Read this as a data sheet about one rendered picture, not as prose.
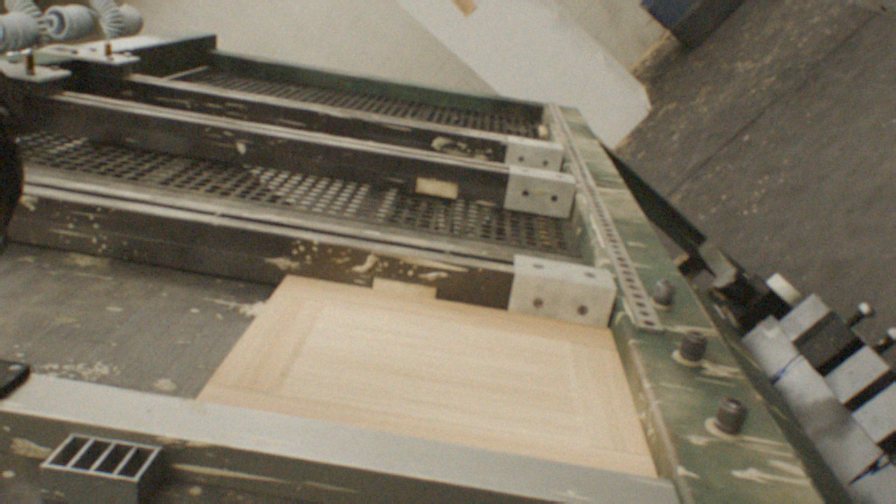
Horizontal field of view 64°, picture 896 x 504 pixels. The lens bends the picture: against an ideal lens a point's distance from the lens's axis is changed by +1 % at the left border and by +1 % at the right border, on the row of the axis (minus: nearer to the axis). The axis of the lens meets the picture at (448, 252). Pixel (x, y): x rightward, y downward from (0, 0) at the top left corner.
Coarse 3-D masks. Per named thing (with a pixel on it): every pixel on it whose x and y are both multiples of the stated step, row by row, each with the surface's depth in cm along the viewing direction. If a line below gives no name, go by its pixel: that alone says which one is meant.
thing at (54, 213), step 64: (64, 192) 88; (128, 192) 91; (128, 256) 89; (192, 256) 88; (256, 256) 87; (320, 256) 87; (384, 256) 86; (448, 256) 87; (512, 256) 91; (576, 320) 87
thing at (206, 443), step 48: (48, 384) 57; (96, 384) 58; (0, 432) 54; (48, 432) 54; (96, 432) 54; (144, 432) 53; (192, 432) 54; (240, 432) 55; (288, 432) 56; (336, 432) 57; (384, 432) 58; (192, 480) 55; (240, 480) 54; (288, 480) 54; (336, 480) 54; (384, 480) 53; (432, 480) 53; (480, 480) 54; (528, 480) 55; (576, 480) 56; (624, 480) 57
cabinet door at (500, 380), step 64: (256, 320) 76; (320, 320) 79; (384, 320) 81; (448, 320) 83; (512, 320) 85; (256, 384) 65; (320, 384) 67; (384, 384) 69; (448, 384) 70; (512, 384) 72; (576, 384) 73; (512, 448) 62; (576, 448) 63; (640, 448) 65
